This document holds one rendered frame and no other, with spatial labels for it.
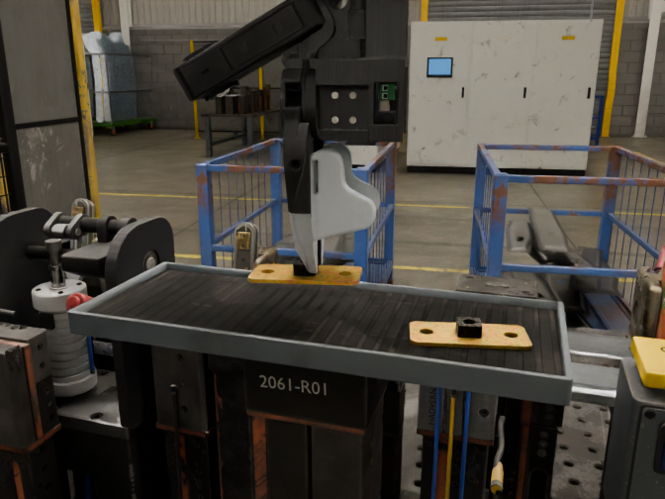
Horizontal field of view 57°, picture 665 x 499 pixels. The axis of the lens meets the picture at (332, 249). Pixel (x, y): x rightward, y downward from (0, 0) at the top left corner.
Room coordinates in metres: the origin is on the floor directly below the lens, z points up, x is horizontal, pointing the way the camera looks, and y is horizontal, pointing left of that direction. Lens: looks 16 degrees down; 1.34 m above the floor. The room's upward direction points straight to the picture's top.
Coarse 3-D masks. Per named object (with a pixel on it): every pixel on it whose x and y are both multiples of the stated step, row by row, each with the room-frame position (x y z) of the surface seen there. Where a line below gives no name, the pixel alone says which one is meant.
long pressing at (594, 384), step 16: (576, 336) 0.77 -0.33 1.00; (592, 336) 0.77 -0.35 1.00; (608, 336) 0.78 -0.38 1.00; (576, 352) 0.72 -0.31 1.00; (592, 352) 0.72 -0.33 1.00; (608, 352) 0.72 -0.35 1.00; (624, 352) 0.72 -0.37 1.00; (576, 368) 0.67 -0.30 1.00; (592, 368) 0.67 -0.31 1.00; (608, 368) 0.67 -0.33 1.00; (576, 384) 0.63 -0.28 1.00; (592, 384) 0.63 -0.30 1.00; (608, 384) 0.63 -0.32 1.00; (576, 400) 0.62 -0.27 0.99; (592, 400) 0.61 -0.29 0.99; (608, 400) 0.61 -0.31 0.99
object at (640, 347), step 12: (636, 348) 0.39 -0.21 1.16; (648, 348) 0.39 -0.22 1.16; (660, 348) 0.39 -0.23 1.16; (636, 360) 0.38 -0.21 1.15; (648, 360) 0.37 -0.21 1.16; (660, 360) 0.37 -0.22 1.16; (648, 372) 0.36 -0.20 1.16; (660, 372) 0.35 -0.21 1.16; (648, 384) 0.35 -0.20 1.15; (660, 384) 0.35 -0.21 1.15
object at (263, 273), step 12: (264, 264) 0.47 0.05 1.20; (276, 264) 0.47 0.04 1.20; (288, 264) 0.47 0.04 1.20; (300, 264) 0.44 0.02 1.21; (252, 276) 0.44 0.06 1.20; (264, 276) 0.44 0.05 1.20; (276, 276) 0.44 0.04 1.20; (288, 276) 0.44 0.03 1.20; (300, 276) 0.44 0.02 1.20; (312, 276) 0.43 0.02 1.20; (324, 276) 0.43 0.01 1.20; (336, 276) 0.43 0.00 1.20; (348, 276) 0.43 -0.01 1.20; (360, 276) 0.44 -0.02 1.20
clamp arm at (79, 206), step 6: (78, 198) 1.12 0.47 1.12; (72, 204) 1.12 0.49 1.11; (78, 204) 1.12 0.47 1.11; (84, 204) 1.12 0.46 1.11; (90, 204) 1.13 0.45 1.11; (72, 210) 1.11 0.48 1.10; (78, 210) 1.11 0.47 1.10; (84, 210) 1.12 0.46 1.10; (90, 210) 1.12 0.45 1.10; (90, 216) 1.12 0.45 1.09; (90, 234) 1.11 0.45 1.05; (72, 240) 1.11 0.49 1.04; (78, 240) 1.11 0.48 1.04; (84, 240) 1.10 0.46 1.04; (90, 240) 1.11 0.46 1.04; (72, 246) 1.11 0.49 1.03; (78, 246) 1.10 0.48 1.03; (84, 246) 1.10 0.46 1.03
